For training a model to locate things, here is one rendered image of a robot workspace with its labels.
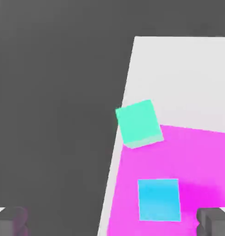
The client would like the small cyan cube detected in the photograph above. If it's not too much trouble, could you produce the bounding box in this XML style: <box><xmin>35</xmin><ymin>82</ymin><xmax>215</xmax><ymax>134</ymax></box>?
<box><xmin>137</xmin><ymin>178</ymin><xmax>181</xmax><ymax>222</ymax></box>

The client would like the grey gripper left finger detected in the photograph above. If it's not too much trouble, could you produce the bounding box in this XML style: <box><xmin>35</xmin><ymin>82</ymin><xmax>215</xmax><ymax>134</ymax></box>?
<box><xmin>0</xmin><ymin>206</ymin><xmax>30</xmax><ymax>236</ymax></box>

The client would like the small mint green cube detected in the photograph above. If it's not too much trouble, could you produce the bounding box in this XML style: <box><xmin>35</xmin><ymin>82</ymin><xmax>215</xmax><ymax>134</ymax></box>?
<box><xmin>115</xmin><ymin>99</ymin><xmax>165</xmax><ymax>149</ymax></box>

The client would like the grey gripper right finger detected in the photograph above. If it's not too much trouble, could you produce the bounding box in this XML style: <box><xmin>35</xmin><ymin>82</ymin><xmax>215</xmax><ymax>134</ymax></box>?
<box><xmin>196</xmin><ymin>207</ymin><xmax>225</xmax><ymax>236</ymax></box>

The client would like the large magenta box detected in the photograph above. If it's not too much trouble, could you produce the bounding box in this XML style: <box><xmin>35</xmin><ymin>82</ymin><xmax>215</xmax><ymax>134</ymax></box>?
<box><xmin>106</xmin><ymin>124</ymin><xmax>225</xmax><ymax>236</ymax></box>

